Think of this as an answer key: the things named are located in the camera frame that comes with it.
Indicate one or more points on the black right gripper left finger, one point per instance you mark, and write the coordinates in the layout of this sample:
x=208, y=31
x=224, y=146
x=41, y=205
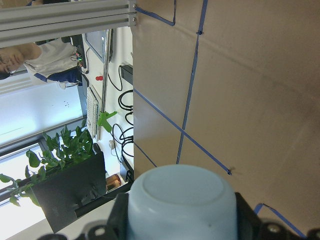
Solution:
x=117, y=223

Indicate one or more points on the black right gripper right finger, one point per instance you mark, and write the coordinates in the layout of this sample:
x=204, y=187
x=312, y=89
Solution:
x=248, y=223

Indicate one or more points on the light blue cup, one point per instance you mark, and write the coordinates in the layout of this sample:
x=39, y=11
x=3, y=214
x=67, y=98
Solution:
x=181, y=202

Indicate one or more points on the green potted plant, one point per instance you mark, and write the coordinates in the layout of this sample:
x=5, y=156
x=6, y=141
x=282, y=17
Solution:
x=65, y=150

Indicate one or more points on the green reacher grabber tool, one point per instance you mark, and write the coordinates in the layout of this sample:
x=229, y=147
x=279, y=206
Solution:
x=106, y=60

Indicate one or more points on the white keyboard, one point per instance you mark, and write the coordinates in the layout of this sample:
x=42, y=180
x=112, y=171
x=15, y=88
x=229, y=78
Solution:
x=92, y=105

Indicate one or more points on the black power adapter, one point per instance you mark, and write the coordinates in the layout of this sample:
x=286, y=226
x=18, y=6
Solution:
x=126, y=72

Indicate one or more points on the seated person white hoodie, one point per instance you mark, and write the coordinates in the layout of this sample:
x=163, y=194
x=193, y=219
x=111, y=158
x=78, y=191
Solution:
x=54, y=61

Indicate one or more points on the aluminium frame post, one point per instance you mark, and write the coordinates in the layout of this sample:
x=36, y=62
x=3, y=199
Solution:
x=27, y=24

